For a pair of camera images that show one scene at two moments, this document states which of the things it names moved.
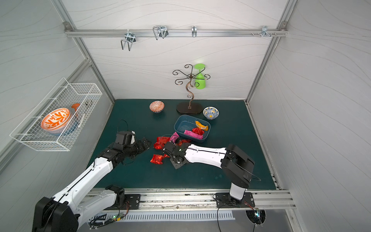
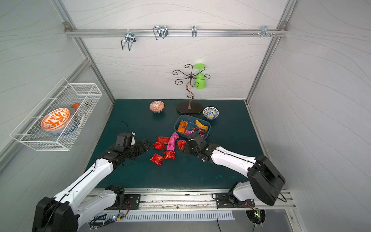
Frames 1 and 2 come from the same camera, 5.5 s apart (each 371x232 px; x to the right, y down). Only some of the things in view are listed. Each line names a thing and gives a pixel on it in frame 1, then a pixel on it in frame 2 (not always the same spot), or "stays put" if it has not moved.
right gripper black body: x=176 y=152 → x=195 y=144
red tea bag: x=183 y=140 stays put
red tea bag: x=158 y=146 stays put
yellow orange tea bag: x=201 y=126 stays put
